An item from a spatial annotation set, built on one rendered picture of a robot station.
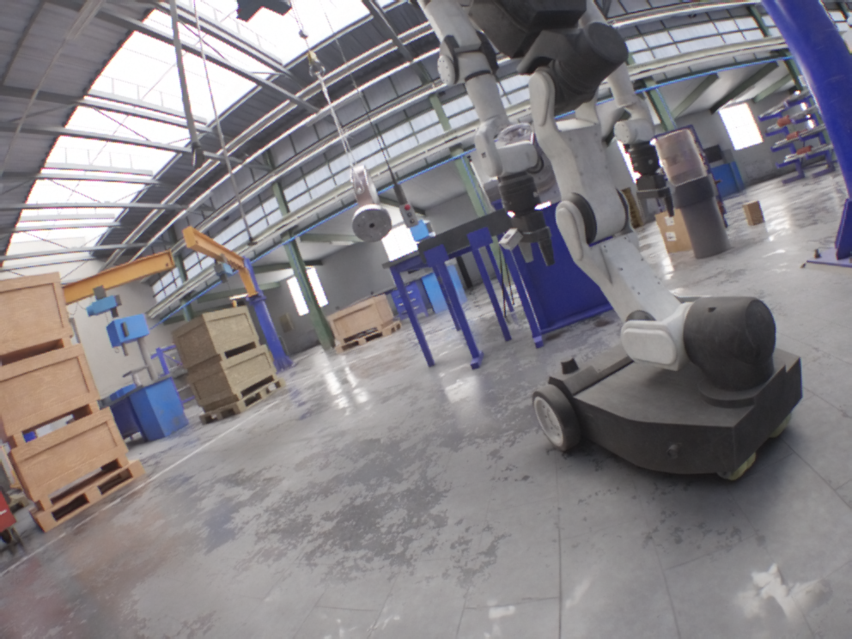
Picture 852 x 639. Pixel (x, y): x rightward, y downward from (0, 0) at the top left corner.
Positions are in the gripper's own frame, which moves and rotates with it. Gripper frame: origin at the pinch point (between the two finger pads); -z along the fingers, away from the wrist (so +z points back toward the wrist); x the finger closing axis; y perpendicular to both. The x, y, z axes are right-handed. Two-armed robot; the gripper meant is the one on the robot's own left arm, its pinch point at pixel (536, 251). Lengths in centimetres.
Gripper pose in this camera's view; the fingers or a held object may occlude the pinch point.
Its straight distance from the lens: 94.5
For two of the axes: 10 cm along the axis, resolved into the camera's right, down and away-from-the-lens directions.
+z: -3.3, -9.1, -2.7
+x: -2.2, -2.1, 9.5
